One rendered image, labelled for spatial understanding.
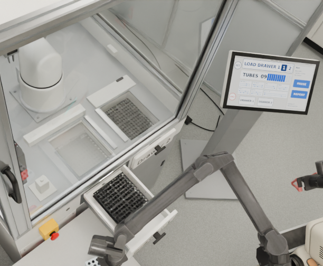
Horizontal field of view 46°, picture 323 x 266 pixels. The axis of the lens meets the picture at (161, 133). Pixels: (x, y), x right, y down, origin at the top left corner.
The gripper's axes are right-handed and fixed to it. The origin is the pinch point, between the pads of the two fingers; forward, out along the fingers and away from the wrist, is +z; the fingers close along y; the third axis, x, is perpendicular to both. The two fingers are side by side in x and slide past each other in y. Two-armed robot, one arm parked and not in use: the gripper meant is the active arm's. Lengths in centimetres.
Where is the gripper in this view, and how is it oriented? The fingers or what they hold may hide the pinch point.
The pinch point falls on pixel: (108, 264)
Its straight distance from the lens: 161.5
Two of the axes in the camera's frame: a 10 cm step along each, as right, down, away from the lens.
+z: -2.6, 5.2, 8.1
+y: -8.2, 3.3, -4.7
